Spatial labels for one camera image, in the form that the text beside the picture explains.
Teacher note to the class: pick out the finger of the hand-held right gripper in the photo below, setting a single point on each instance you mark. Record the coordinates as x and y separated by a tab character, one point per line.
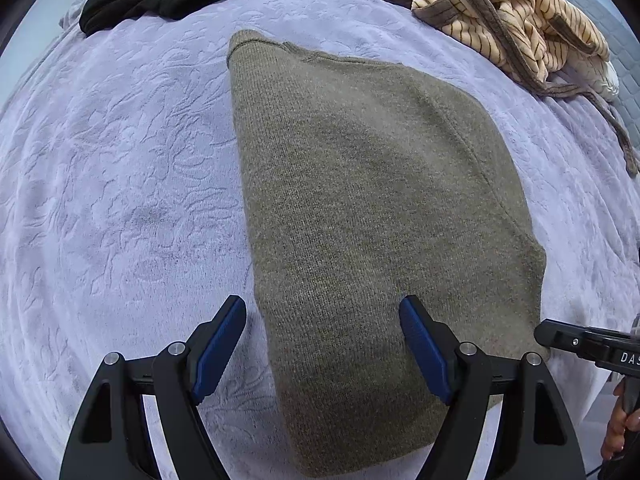
570	341

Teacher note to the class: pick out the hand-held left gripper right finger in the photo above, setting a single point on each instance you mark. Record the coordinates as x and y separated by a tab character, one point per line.
425	350

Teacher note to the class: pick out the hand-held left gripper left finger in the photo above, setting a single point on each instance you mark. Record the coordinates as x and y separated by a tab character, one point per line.
217	352

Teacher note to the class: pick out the taupe knit sweater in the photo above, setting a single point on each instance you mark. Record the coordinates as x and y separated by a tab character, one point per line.
370	220

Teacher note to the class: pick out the person's right hand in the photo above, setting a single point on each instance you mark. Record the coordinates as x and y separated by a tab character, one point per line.
617	430

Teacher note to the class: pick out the lavender embossed fleece blanket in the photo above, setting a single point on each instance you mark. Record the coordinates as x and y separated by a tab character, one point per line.
125	185

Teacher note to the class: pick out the cream striped fleece robe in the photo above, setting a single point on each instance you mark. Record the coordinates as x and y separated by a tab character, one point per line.
505	15

